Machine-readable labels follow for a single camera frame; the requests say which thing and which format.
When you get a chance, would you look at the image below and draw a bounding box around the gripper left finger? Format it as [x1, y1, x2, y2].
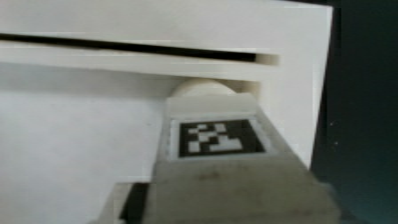
[93, 182, 148, 224]

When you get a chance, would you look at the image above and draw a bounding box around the white U-shaped obstacle fence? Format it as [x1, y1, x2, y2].
[0, 0, 331, 162]

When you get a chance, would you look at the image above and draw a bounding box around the white square table top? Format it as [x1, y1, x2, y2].
[0, 40, 280, 224]

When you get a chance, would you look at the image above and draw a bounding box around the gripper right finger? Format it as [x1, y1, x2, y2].
[319, 182, 339, 203]

